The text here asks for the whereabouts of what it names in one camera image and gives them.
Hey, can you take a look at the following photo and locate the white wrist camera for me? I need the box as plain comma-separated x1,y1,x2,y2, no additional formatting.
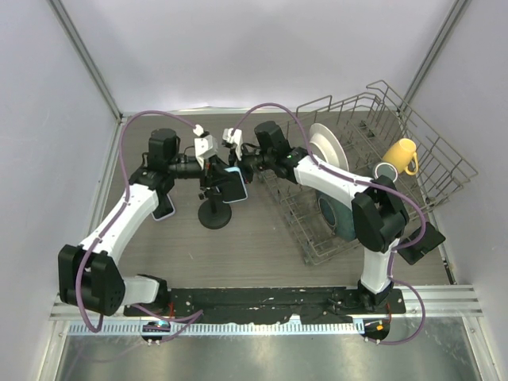
221,128,243,160
193,124,218,170

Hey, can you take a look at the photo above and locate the grey wire dish rack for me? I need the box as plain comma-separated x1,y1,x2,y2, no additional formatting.
257,80,478,265

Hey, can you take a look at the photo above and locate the black phone stand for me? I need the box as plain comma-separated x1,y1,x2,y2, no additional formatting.
198,187,233,229

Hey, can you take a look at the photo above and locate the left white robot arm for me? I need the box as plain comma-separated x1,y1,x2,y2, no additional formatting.
58,126,246,317

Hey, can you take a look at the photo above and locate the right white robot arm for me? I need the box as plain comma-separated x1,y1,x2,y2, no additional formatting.
222,121,409,314

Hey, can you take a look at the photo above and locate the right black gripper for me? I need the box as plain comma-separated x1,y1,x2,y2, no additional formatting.
228,145,274,186

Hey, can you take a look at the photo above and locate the dark green mug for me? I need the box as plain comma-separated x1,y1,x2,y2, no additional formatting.
372,162,398,183

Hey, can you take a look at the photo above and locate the white slotted cable duct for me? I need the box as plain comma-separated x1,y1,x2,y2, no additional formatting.
67,316,364,337

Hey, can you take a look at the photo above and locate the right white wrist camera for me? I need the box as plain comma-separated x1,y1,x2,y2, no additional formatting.
221,128,243,160

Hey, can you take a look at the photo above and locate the lilac case phone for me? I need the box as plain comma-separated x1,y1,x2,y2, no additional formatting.
152,194,175,221

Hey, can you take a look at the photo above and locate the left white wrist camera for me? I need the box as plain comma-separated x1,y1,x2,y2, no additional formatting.
193,124,218,170

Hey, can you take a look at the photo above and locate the dark teal plate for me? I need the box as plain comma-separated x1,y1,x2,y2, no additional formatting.
315,190,356,242

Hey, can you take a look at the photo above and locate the white plate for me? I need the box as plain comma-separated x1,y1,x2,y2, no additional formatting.
310,123,349,171

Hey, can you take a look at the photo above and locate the yellow mug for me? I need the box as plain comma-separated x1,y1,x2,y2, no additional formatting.
382,138,419,175

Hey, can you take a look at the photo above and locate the light blue case phone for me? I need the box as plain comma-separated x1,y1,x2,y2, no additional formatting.
218,167,248,204

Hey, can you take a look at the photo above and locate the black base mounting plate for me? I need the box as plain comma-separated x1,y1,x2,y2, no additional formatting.
123,286,406,323

